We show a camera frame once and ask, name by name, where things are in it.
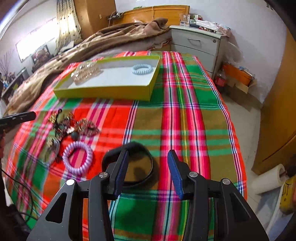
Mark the black wristband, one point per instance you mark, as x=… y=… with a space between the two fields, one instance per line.
x=140 y=167

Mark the clear glass on cabinet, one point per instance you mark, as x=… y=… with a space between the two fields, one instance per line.
x=184 y=19

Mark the dotted curtain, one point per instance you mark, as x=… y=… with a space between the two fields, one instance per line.
x=68 y=25

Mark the paper towel roll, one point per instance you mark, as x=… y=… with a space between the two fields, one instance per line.
x=269 y=180

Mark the plaid red green cloth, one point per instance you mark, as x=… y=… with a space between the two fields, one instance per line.
x=186 y=113

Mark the tangled jewelry pile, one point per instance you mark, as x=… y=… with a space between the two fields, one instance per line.
x=68 y=126

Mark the brown patterned blanket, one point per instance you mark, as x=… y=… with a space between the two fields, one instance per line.
x=109 y=41

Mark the wooden wardrobe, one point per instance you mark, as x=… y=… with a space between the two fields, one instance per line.
x=276 y=143

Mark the clutter on cabinet top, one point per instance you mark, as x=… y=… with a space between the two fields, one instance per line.
x=197 y=21

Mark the gold chain jewelry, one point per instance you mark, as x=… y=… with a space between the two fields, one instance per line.
x=52 y=118

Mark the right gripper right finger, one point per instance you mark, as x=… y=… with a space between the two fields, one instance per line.
x=179 y=175

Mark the white tray with green rim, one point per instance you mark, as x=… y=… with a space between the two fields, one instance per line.
x=129 y=77

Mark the wooden headboard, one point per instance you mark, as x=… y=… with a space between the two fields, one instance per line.
x=147 y=14

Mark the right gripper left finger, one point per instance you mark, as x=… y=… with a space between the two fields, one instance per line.
x=119 y=164

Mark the grey bedside cabinet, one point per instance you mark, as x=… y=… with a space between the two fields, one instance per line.
x=208 y=47

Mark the framed teddy picture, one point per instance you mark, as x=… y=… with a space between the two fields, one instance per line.
x=41 y=56

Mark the orange box on floor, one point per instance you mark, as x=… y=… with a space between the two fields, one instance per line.
x=237 y=74

